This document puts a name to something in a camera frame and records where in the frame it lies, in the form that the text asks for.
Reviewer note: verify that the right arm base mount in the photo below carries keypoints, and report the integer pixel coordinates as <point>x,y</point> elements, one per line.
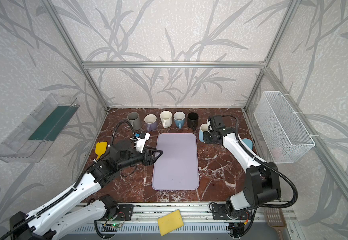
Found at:
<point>222,212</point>

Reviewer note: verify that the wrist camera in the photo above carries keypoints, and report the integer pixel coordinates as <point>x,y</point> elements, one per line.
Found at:
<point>140,140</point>
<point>209,126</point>

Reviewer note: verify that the yellow sponge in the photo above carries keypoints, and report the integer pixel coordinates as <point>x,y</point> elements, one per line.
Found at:
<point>170,222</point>

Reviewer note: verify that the white faceted mug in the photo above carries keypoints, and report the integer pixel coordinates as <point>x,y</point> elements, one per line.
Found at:
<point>166,119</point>

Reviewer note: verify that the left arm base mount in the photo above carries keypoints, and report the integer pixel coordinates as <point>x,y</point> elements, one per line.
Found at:
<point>125,212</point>

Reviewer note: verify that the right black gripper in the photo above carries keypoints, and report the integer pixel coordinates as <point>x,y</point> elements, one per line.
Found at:
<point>209,137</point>

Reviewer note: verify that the black mug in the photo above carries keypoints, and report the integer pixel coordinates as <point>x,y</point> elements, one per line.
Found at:
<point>193,119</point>

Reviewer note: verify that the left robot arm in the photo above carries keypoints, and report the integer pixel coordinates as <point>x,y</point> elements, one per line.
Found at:
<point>54,219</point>

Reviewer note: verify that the light blue spatula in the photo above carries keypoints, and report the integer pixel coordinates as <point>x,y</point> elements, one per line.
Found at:
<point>249,143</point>

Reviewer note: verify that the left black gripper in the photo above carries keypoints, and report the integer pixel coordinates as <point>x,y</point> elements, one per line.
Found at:
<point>147,157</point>

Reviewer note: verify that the lavender mug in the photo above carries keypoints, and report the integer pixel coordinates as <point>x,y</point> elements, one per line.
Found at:
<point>151,122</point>

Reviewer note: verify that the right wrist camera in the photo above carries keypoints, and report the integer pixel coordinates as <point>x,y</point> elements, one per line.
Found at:
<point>209,126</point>

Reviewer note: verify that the white wire basket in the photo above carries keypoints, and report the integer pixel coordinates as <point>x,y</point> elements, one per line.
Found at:
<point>284,133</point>

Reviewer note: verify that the grey mug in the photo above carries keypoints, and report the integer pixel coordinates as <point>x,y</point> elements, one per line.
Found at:
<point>135,120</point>

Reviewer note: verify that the light blue mug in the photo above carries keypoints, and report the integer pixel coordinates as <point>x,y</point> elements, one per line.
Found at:
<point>202,131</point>

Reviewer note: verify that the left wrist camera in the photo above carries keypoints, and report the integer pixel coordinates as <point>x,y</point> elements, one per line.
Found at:
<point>140,140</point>

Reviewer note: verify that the yellow spatula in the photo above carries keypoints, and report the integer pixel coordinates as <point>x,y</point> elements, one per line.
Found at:
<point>100,149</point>

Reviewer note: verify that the brown slotted spatula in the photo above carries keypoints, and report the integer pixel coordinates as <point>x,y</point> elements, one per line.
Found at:
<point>276,220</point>

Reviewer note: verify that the clear plastic shelf bin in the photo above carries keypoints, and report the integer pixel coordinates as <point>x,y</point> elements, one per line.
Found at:
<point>30,141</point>

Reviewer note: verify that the green circuit board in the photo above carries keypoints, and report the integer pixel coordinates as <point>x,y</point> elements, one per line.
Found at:
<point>113,227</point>

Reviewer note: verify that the blue dotted square mug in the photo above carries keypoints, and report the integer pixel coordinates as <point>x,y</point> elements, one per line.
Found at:
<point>179,118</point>

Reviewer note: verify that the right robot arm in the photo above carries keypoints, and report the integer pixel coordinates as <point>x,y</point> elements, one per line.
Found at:
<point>262,184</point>

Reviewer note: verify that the lavender plastic tray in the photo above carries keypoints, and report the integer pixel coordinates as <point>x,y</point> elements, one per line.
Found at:
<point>177,168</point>

